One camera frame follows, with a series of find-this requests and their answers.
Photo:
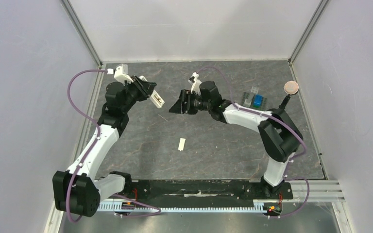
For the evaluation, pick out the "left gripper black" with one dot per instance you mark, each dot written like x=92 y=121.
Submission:
x=144 y=88

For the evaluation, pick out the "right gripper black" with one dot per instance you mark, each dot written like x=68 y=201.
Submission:
x=187 y=103

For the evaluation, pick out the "white remote control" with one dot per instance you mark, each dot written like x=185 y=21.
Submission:
x=156 y=99

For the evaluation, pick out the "white battery cover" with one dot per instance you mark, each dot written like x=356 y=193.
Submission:
x=181 y=144

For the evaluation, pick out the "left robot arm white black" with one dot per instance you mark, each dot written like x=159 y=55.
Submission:
x=76 y=191

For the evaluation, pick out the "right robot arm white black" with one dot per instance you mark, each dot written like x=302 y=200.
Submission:
x=279 y=135

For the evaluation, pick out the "grey lego baseplate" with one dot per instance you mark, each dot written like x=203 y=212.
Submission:
x=246 y=95

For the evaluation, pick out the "grey lego brick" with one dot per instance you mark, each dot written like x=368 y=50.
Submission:
x=248 y=102

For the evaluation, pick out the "clear plastic block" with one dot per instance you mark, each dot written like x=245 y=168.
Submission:
x=254 y=90

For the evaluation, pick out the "blue lego brick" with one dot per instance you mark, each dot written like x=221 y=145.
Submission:
x=258 y=101

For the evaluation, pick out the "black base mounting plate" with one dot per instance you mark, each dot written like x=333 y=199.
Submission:
x=204 y=193

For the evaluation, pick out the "black stand with pink disc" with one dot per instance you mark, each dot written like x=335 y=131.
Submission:
x=290 y=88

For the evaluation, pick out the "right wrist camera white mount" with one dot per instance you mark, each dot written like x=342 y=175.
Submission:
x=195 y=83

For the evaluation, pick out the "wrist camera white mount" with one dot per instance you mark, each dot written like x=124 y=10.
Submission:
x=120 y=74
x=195 y=83

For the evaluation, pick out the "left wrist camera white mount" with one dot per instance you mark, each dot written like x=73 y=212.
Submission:
x=120 y=74

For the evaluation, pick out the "white slotted cable duct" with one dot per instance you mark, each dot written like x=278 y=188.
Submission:
x=118 y=205

